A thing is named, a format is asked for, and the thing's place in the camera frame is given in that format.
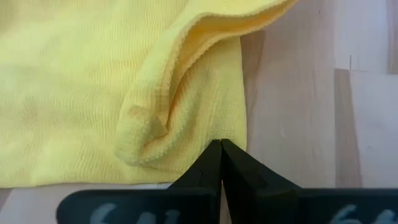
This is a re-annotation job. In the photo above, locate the yellow microfiber towel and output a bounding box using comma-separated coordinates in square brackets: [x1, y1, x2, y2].
[0, 0, 300, 189]

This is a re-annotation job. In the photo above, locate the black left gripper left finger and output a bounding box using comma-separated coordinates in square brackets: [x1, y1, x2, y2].
[55, 139, 223, 224]

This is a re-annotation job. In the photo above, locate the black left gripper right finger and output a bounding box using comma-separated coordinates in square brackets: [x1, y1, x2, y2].
[221, 138, 398, 224]

